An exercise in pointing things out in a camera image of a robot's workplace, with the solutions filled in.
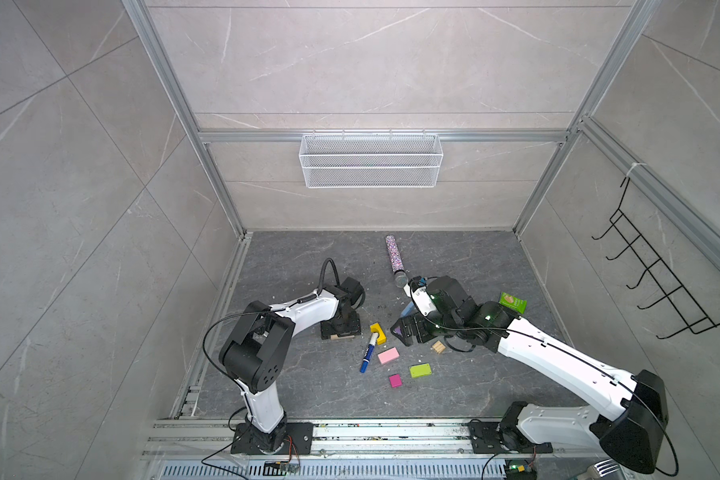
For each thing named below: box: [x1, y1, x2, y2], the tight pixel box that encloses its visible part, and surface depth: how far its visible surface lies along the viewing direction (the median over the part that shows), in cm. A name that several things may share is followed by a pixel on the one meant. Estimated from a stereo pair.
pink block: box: [377, 346, 400, 365], surface depth 89 cm
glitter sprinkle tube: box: [385, 234, 409, 288], surface depth 109 cm
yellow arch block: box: [369, 322, 387, 345], surface depth 91 cm
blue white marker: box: [359, 332, 379, 374], surface depth 89 cm
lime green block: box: [410, 363, 433, 378], surface depth 86 cm
